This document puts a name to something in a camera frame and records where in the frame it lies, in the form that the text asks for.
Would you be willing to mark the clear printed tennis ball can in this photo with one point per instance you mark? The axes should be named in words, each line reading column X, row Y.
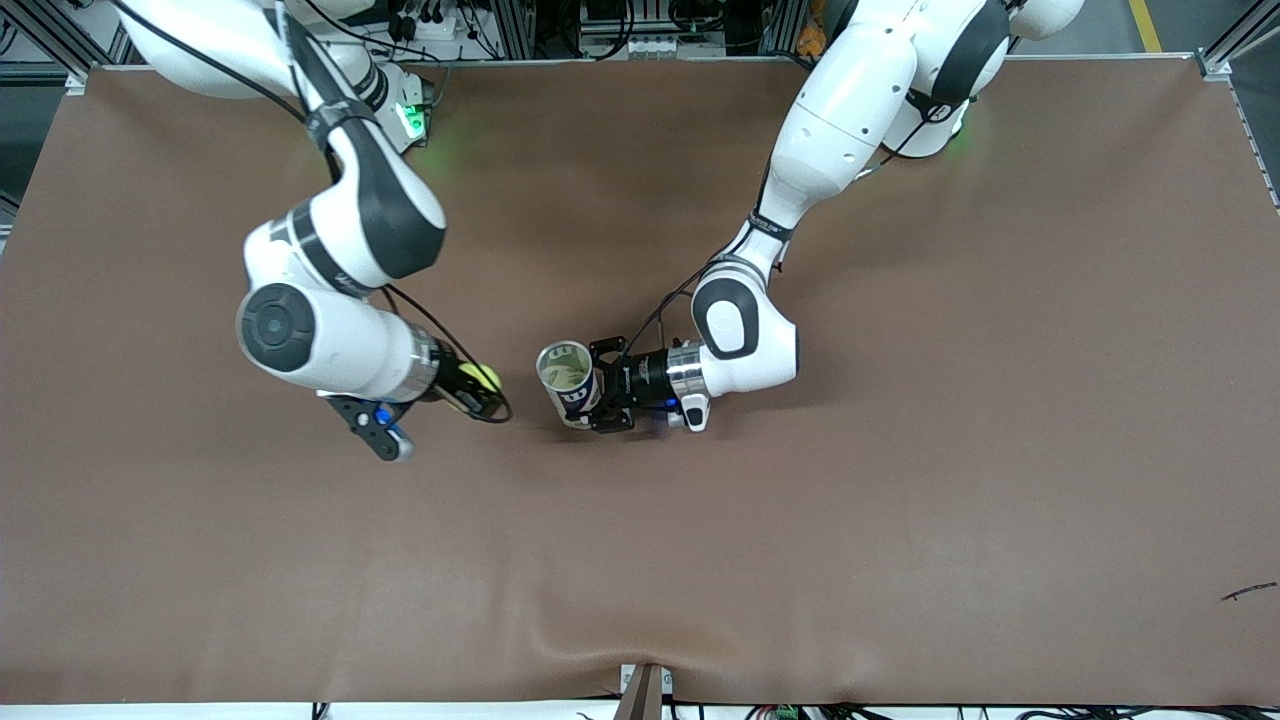
column 578, row 400

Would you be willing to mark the aluminium frame post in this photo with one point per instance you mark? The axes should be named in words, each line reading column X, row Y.
column 783, row 28
column 512, row 30

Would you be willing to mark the aluminium frame corner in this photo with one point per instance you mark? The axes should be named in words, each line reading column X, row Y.
column 50, row 40
column 1212, row 68

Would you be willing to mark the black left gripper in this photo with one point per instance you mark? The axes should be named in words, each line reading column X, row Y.
column 643, row 379

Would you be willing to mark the green terminal connector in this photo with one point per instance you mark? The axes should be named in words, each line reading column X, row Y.
column 785, row 713

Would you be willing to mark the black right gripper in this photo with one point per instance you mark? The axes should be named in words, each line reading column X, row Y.
column 452, row 380

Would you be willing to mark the brown table cover mat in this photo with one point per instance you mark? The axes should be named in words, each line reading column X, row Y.
column 640, row 550

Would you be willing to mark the white power strip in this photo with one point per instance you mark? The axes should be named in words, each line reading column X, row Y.
column 445, row 30

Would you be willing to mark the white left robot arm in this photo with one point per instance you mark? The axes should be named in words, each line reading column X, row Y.
column 840, row 110

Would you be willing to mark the orange snack bag pile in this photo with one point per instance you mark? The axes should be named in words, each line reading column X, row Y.
column 808, row 42

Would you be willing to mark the white terminal block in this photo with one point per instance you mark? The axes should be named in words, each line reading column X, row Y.
column 650, row 46

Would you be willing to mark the metal table edge bracket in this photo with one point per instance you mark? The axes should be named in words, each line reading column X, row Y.
column 645, row 695

